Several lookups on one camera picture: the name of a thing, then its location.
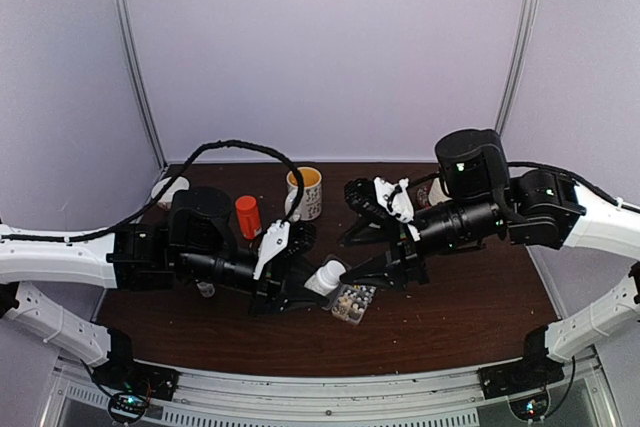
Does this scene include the orange pill bottle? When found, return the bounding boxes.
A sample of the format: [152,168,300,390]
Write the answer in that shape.
[235,195,262,240]

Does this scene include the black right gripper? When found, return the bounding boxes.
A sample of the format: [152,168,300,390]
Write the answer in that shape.
[337,193,507,293]

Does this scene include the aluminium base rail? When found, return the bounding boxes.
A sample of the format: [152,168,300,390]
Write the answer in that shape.
[40,337,611,427]

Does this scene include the aluminium frame post right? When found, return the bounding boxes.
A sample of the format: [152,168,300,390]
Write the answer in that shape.
[494,0,539,138]

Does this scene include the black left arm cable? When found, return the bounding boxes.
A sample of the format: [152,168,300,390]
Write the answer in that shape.
[0,140,306,243]

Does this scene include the white pills in organizer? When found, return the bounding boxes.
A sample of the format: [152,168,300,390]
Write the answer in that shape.
[332,289,374,318]

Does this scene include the aluminium frame post left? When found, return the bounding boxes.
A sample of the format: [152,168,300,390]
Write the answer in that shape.
[113,0,167,170]

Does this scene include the red saucer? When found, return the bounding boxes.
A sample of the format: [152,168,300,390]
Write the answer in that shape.
[416,185,433,209]

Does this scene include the aluminium frame post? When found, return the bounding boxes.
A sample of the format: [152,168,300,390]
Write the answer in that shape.
[113,0,167,170]
[494,0,539,138]

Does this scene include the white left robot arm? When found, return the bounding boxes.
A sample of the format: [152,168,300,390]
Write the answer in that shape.
[1,187,327,391]

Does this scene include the clear plastic pill organizer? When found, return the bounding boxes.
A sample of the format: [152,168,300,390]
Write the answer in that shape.
[327,285,377,325]

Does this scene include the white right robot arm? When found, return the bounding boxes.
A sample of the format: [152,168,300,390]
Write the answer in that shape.
[304,129,639,297]

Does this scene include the yellow-lined patterned mug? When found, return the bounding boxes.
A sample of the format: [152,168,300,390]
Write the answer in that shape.
[284,166,322,222]

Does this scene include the small white pill bottle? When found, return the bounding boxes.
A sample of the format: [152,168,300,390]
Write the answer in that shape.
[197,283,215,298]

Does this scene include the white ceramic bowl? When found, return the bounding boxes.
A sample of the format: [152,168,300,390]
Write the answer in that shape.
[150,176,190,211]

